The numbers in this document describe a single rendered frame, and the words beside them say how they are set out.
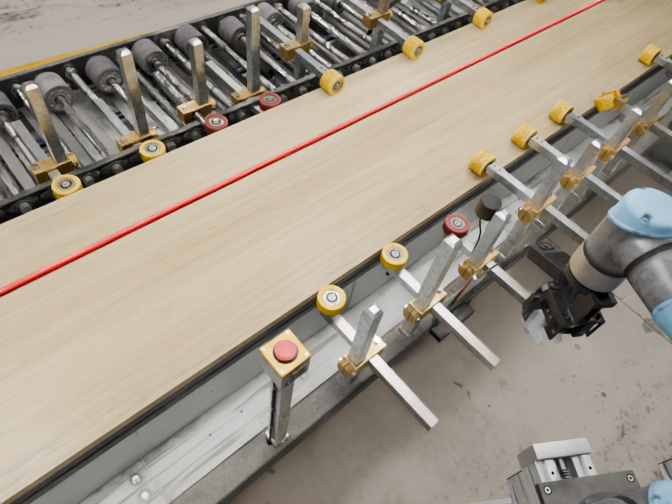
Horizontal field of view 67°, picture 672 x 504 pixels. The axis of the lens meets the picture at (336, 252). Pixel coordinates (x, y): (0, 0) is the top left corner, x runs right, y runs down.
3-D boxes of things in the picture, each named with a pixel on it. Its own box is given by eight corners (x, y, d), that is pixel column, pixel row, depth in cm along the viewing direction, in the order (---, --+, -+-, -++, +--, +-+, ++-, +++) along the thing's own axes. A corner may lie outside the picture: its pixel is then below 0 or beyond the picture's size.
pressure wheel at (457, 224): (463, 245, 170) (475, 224, 161) (448, 257, 166) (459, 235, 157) (446, 230, 173) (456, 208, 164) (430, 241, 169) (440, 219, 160)
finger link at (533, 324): (521, 356, 90) (545, 332, 82) (510, 326, 93) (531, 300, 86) (537, 355, 90) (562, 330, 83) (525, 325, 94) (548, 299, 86)
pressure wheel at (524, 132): (539, 126, 181) (523, 142, 181) (537, 137, 188) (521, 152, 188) (525, 117, 183) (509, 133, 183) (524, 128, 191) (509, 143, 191)
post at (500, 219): (458, 303, 177) (513, 213, 139) (451, 308, 175) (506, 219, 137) (450, 296, 178) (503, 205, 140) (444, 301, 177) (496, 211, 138)
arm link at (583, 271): (573, 236, 73) (623, 233, 75) (558, 254, 77) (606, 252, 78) (596, 279, 69) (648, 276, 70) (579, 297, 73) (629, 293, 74)
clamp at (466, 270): (493, 261, 164) (499, 252, 160) (467, 283, 158) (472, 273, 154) (480, 250, 166) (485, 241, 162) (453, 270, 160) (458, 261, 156)
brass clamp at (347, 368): (384, 354, 143) (388, 346, 139) (349, 383, 137) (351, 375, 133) (369, 338, 145) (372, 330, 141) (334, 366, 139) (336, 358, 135)
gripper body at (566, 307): (545, 342, 81) (583, 304, 72) (526, 296, 86) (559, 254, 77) (587, 338, 83) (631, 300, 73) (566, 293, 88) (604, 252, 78)
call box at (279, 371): (308, 371, 100) (312, 354, 94) (280, 393, 97) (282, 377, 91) (286, 345, 103) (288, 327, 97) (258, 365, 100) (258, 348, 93)
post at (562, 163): (508, 256, 183) (575, 158, 145) (502, 261, 181) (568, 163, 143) (500, 250, 184) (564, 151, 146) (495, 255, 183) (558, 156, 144)
